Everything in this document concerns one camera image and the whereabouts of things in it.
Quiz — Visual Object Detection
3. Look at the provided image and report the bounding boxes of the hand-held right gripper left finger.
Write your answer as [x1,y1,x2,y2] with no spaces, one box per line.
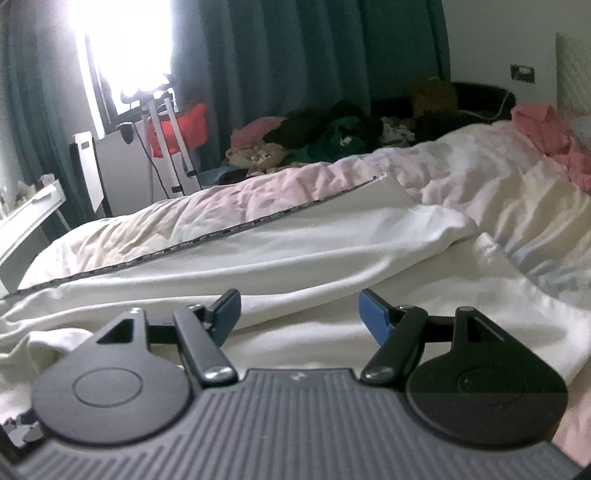
[95,289,242,387]

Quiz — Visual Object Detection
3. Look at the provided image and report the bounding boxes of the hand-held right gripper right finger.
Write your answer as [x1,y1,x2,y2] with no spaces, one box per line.
[359,289,509,385]

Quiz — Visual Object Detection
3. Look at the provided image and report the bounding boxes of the white pants with dark stripe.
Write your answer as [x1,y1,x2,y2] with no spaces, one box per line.
[0,173,591,416]

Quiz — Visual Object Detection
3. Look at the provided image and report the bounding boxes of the pile of dark clothes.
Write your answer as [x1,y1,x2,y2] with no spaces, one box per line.
[263,99,419,154]

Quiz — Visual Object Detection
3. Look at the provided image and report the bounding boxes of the beige floral cloth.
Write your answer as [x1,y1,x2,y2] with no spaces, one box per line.
[225,142,288,179]

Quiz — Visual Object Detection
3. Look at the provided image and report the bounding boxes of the pastel duvet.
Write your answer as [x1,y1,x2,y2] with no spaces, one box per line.
[18,117,591,462]

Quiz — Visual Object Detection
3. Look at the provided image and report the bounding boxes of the pink cloth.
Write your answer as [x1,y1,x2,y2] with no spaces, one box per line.
[230,116,288,152]

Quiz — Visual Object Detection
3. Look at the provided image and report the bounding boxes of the garment steamer stand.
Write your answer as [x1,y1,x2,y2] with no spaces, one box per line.
[117,74,204,200]

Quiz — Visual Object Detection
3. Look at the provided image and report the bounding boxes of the green garment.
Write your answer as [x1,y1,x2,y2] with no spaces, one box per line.
[285,116,385,168]

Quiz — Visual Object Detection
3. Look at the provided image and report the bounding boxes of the red bag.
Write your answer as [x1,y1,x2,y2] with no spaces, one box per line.
[148,102,208,160]

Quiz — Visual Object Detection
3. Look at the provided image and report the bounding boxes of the leaning flat panel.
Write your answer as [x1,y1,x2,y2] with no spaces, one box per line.
[69,130,109,215]

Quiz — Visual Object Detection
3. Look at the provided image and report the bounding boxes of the white dressing table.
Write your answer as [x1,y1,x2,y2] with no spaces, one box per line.
[0,174,71,297]

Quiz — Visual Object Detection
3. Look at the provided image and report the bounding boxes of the brown plush toy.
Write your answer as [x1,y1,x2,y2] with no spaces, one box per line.
[410,78,461,119]

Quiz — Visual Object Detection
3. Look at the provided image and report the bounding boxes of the dark chair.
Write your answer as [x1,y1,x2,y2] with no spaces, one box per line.
[369,82,516,126]

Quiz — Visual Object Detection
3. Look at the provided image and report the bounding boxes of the pink garment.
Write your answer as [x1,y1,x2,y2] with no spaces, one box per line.
[511,102,591,193]

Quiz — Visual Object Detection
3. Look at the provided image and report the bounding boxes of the teal curtain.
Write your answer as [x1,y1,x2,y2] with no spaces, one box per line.
[172,0,451,141]
[0,0,101,220]

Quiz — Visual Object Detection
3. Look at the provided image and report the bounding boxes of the window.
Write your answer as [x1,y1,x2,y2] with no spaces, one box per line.
[85,0,180,126]

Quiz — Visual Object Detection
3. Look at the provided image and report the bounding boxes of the white quilted headboard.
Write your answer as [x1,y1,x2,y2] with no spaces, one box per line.
[555,32,591,117]

